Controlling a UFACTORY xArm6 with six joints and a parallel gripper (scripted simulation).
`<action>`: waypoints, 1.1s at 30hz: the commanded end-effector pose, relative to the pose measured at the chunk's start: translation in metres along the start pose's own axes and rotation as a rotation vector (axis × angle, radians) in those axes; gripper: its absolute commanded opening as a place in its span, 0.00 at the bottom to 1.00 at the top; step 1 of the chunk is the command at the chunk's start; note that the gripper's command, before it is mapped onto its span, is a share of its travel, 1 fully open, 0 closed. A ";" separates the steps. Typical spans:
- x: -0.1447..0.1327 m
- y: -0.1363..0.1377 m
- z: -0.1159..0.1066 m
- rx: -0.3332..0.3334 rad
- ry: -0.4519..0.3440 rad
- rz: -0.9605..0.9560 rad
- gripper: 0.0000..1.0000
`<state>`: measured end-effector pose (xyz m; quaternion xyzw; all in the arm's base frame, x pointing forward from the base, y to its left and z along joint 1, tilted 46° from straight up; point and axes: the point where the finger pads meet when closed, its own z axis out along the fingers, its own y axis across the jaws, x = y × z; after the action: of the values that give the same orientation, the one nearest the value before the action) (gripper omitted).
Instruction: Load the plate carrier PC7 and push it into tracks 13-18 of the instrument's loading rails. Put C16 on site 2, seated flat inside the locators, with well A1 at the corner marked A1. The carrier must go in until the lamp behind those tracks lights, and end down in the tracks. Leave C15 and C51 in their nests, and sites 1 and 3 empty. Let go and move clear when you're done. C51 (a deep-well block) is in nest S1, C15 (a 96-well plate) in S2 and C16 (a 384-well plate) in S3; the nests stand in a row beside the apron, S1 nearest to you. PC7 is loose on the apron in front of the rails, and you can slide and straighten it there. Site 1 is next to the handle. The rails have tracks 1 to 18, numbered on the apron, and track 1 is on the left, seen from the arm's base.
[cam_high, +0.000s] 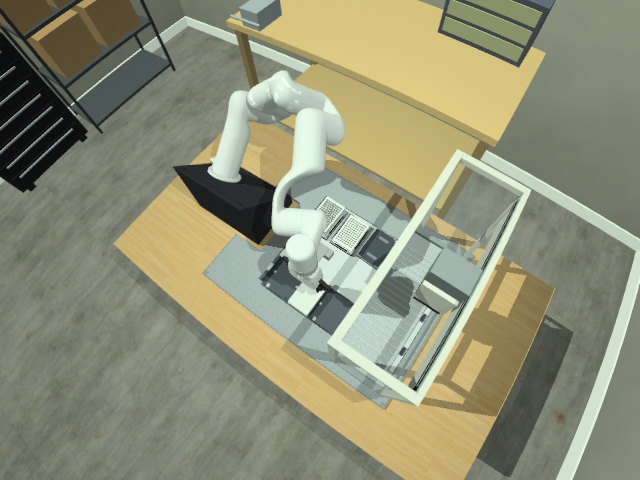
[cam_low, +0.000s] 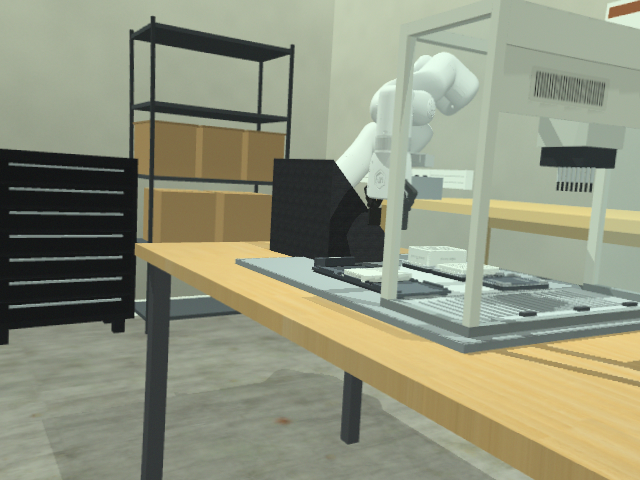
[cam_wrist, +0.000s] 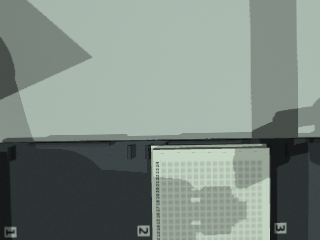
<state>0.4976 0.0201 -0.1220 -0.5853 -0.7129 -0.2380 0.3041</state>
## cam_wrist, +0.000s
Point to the white well plate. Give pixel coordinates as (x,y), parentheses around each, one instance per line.
(210,192)

